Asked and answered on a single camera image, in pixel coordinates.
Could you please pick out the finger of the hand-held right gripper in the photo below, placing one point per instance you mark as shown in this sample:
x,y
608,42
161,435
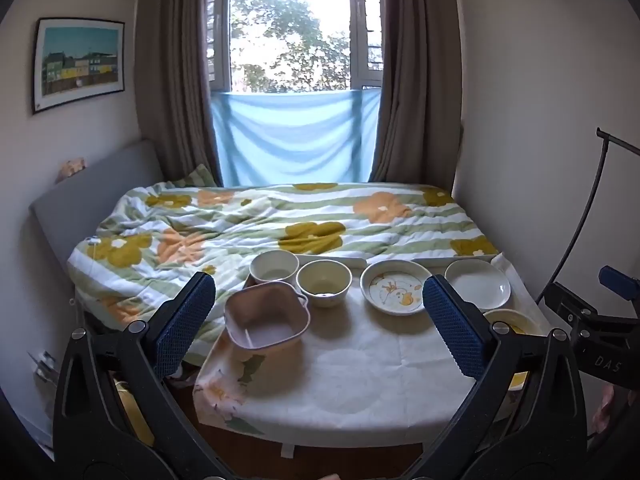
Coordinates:
x,y
567,300
617,282

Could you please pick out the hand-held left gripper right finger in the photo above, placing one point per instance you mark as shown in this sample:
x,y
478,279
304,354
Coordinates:
x,y
452,330

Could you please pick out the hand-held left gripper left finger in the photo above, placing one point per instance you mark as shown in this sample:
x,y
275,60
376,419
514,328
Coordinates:
x,y
186,327

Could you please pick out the plain white plate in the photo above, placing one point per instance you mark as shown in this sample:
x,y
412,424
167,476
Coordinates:
x,y
477,285

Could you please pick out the yellow rimmed bowl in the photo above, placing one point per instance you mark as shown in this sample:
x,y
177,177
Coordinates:
x,y
515,320

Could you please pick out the duck print plate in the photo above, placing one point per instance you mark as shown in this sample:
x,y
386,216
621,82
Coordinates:
x,y
392,287

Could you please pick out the pink square bowl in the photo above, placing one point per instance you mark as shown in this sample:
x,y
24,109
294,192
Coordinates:
x,y
265,322

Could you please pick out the white tall bowl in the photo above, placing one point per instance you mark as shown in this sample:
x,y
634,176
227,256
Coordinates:
x,y
274,266

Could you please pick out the cream round bowl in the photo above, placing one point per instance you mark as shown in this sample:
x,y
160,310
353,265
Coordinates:
x,y
324,282

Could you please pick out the black curved pole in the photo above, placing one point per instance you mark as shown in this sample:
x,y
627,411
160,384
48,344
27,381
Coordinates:
x,y
592,200

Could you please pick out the floral tablecloth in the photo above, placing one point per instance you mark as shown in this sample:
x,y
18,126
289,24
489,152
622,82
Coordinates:
x,y
360,370

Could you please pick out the floral striped blanket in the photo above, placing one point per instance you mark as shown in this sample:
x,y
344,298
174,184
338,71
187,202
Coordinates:
x,y
250,225

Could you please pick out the green striped pillow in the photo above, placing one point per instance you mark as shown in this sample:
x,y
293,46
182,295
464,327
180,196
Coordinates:
x,y
202,176

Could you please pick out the grey headboard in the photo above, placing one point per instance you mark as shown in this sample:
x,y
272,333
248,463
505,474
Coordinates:
x,y
95,195

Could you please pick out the pink floral pillow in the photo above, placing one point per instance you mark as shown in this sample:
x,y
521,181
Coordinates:
x,y
70,169

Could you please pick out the light blue cloth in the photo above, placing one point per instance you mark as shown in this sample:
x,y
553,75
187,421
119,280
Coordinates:
x,y
295,135

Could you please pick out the brown curtain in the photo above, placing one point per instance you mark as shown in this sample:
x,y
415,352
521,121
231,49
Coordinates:
x,y
417,70
175,70

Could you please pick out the window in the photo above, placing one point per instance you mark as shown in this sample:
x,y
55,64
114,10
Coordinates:
x,y
295,25

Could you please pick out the framed wall picture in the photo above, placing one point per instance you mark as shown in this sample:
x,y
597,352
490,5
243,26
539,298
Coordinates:
x,y
80,62

